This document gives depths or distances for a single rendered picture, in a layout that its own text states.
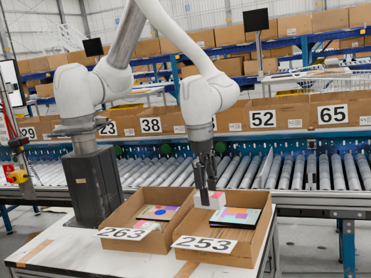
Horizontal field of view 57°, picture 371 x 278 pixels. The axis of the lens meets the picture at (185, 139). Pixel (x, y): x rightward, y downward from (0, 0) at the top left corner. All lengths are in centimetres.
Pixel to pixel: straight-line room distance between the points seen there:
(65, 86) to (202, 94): 64
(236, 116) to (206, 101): 114
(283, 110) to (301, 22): 455
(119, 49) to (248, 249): 95
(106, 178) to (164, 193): 28
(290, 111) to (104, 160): 117
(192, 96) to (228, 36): 577
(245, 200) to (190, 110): 57
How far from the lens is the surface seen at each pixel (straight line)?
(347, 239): 181
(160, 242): 130
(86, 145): 158
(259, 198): 149
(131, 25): 148
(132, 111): 284
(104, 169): 159
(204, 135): 112
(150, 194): 169
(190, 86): 109
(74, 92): 151
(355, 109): 219
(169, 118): 238
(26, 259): 158
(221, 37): 687
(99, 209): 161
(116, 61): 157
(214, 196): 121
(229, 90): 122
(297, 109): 218
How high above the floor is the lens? 147
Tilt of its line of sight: 15 degrees down
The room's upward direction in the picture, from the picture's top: 8 degrees counter-clockwise
